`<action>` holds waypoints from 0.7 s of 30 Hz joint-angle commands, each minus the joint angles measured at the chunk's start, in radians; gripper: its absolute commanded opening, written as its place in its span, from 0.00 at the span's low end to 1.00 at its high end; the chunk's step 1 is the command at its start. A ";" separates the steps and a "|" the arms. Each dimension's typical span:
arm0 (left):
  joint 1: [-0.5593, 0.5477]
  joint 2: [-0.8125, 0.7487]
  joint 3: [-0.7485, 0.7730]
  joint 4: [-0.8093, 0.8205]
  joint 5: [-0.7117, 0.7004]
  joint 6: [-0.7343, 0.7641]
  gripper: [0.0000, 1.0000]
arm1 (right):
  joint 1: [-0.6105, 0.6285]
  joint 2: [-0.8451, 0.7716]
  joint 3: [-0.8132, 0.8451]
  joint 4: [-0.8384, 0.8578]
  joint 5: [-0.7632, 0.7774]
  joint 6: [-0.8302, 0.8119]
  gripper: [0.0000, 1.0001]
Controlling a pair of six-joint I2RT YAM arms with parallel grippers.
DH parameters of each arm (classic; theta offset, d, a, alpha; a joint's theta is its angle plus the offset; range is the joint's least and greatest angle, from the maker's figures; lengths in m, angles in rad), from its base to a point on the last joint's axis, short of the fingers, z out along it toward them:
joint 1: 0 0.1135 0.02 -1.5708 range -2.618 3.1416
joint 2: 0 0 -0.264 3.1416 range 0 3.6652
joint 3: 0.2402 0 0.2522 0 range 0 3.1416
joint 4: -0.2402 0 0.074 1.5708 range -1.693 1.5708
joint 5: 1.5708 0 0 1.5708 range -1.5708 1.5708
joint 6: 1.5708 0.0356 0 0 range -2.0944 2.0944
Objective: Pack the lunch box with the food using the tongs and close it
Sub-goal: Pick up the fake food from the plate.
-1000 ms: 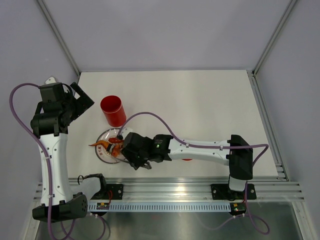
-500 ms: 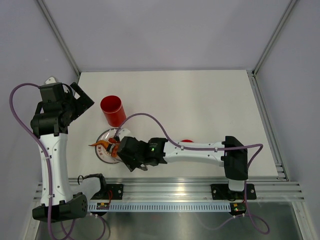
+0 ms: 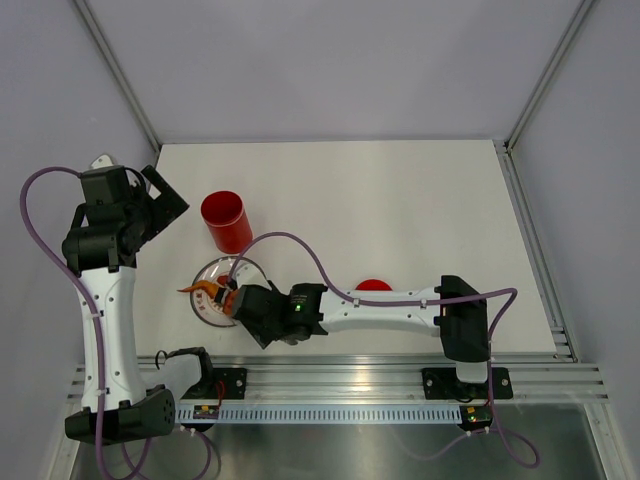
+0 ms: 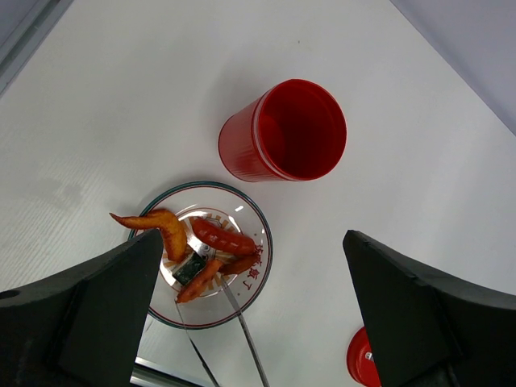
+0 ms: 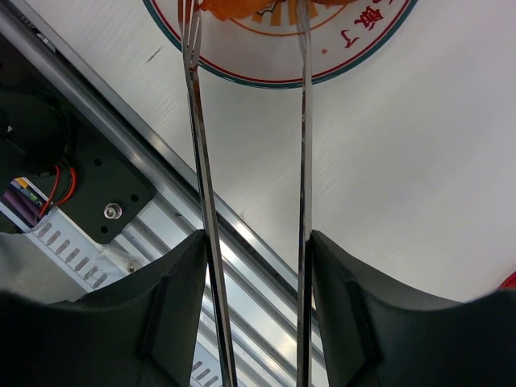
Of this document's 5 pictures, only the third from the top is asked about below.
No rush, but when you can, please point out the black seaweed sushi roll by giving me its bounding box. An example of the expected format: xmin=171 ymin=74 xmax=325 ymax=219
xmin=214 ymin=287 xmax=228 ymax=305

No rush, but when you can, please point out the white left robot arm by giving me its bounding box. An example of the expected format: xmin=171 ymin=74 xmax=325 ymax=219
xmin=62 ymin=165 xmax=216 ymax=445

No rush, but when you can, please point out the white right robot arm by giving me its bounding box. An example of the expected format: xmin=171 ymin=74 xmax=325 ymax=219
xmin=180 ymin=190 xmax=490 ymax=396

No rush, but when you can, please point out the red cylindrical lunch container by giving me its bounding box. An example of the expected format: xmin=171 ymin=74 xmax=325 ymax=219
xmin=200 ymin=191 xmax=253 ymax=254

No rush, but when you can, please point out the white plate with red print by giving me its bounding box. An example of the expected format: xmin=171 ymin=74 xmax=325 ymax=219
xmin=189 ymin=256 xmax=268 ymax=329

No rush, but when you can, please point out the orange fried chicken wing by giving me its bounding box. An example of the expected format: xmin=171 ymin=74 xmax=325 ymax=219
xmin=179 ymin=280 xmax=220 ymax=298

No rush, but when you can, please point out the red round lid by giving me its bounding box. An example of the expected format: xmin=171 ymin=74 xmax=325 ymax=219
xmin=355 ymin=278 xmax=393 ymax=291

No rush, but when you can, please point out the aluminium front rail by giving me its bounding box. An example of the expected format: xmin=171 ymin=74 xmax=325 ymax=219
xmin=67 ymin=355 xmax=610 ymax=405

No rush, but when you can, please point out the aluminium rail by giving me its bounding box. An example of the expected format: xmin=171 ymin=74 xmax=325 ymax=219
xmin=67 ymin=355 xmax=610 ymax=405
xmin=493 ymin=140 xmax=582 ymax=363

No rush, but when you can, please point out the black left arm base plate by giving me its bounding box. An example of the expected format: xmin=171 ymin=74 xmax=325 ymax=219
xmin=182 ymin=367 xmax=248 ymax=400

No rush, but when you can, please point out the white slotted cable duct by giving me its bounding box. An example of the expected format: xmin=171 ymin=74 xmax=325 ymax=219
xmin=176 ymin=404 xmax=462 ymax=425

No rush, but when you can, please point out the aluminium left frame post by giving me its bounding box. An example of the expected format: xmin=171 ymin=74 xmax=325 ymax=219
xmin=70 ymin=0 xmax=162 ymax=160

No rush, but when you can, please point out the aluminium frame post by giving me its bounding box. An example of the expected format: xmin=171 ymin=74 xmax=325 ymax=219
xmin=504 ymin=0 xmax=599 ymax=155
xmin=70 ymin=0 xmax=162 ymax=160

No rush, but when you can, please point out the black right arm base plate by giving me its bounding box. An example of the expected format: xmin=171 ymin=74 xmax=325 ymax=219
xmin=421 ymin=367 xmax=514 ymax=403

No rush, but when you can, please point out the aluminium right side rail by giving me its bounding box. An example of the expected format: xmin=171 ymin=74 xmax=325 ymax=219
xmin=493 ymin=140 xmax=582 ymax=363

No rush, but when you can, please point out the aluminium right frame post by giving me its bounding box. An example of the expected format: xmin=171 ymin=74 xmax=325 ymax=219
xmin=504 ymin=0 xmax=599 ymax=155

